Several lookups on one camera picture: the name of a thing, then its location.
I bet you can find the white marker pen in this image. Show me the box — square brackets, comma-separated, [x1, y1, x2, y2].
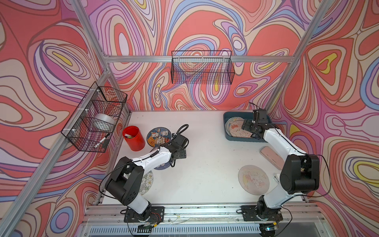
[94, 137, 109, 149]

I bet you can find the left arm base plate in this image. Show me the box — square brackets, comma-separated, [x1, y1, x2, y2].
[120, 206, 165, 224]

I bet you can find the silver tape roll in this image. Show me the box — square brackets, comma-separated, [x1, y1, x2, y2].
[91, 114, 116, 132]

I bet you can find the purple good luck bunny coaster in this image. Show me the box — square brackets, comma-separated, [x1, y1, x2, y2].
[155, 162, 171, 170]

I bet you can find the white green flowers coaster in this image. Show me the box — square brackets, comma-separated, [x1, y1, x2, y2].
[139, 171, 154, 195]

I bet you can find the black wire basket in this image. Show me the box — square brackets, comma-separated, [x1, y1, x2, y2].
[61, 82, 127, 153]
[171, 49, 235, 85]

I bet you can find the left black wire basket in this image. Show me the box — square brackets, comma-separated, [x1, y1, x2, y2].
[61, 82, 127, 153]

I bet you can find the pink checkered bunny coaster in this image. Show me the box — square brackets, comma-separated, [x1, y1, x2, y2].
[225, 117, 252, 138]

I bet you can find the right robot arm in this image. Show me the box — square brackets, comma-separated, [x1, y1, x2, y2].
[242, 109, 320, 219]

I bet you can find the dark blue cartoon animals coaster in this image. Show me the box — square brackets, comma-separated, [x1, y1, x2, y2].
[147, 127, 172, 147]

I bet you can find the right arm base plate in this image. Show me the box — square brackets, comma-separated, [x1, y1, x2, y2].
[241, 205, 283, 222]

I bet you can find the back black wire basket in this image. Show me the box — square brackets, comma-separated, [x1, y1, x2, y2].
[171, 49, 235, 85]

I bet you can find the pink cartoon girl coaster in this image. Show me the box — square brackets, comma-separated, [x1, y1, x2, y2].
[238, 165, 270, 196]

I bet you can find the pink rectangular pad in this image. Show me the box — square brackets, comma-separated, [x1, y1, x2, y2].
[260, 146, 284, 170]

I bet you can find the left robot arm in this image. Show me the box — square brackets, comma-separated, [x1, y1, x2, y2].
[105, 134, 189, 220]

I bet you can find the red plastic cup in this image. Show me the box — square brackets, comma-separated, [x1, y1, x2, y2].
[122, 126, 146, 152]

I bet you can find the teal plastic storage box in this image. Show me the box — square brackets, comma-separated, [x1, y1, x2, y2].
[223, 111, 265, 143]

